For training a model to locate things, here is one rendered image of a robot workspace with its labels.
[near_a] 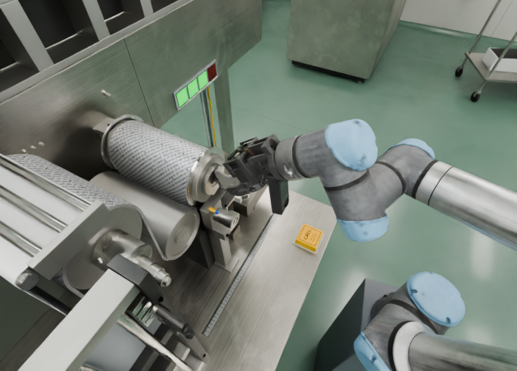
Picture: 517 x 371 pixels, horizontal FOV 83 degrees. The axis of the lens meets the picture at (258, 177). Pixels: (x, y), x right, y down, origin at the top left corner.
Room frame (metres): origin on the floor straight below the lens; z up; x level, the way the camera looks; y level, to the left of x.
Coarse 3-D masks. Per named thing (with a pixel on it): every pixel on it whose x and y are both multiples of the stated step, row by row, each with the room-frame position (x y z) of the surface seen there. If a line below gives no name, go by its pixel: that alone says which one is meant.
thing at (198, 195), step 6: (108, 144) 0.51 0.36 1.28; (108, 150) 0.50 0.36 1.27; (210, 156) 0.45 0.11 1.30; (216, 156) 0.46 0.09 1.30; (204, 162) 0.43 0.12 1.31; (210, 162) 0.44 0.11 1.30; (216, 162) 0.45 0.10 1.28; (222, 162) 0.47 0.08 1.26; (198, 168) 0.42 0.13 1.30; (204, 168) 0.42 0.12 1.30; (198, 174) 0.40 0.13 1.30; (204, 174) 0.41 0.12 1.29; (198, 180) 0.40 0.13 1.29; (192, 186) 0.39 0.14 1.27; (198, 186) 0.39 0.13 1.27; (192, 192) 0.38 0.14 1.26; (198, 192) 0.39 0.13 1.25; (198, 198) 0.38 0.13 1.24; (204, 198) 0.40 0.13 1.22
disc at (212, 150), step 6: (210, 150) 0.46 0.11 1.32; (216, 150) 0.48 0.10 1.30; (204, 156) 0.44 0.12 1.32; (222, 156) 0.49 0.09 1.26; (198, 162) 0.42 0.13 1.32; (192, 168) 0.40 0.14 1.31; (192, 174) 0.40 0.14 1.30; (192, 180) 0.39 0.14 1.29; (186, 186) 0.38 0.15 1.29; (186, 192) 0.37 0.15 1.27; (186, 198) 0.37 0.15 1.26; (192, 198) 0.38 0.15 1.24; (192, 204) 0.38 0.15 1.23; (198, 204) 0.39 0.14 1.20
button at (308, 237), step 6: (306, 228) 0.49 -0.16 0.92; (312, 228) 0.49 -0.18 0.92; (300, 234) 0.47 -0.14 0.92; (306, 234) 0.47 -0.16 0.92; (312, 234) 0.47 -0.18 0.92; (318, 234) 0.47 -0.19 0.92; (300, 240) 0.45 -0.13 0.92; (306, 240) 0.45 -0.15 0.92; (312, 240) 0.45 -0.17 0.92; (318, 240) 0.45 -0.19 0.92; (306, 246) 0.43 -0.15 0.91; (312, 246) 0.43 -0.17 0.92
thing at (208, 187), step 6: (210, 168) 0.43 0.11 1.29; (216, 168) 0.44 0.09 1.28; (222, 168) 0.46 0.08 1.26; (210, 174) 0.42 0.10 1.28; (204, 180) 0.40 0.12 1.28; (210, 180) 0.41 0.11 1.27; (216, 180) 0.43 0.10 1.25; (204, 186) 0.40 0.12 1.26; (210, 186) 0.41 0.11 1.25; (216, 186) 0.43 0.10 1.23; (204, 192) 0.39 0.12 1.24; (210, 192) 0.40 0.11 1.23
